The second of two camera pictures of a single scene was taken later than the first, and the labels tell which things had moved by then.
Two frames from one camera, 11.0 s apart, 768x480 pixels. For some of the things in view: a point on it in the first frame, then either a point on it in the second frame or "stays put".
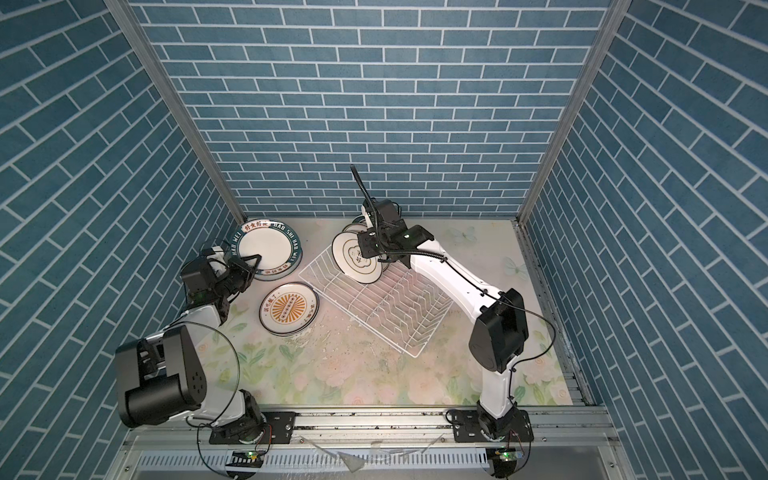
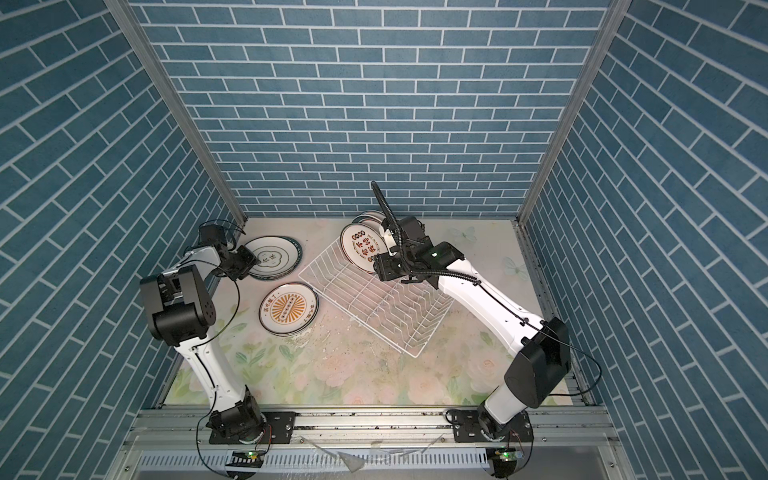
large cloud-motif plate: [348, 254] → [280, 256]
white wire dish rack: [401, 307] stays put
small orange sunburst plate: [289, 309] stays put
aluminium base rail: [383, 443] stays put
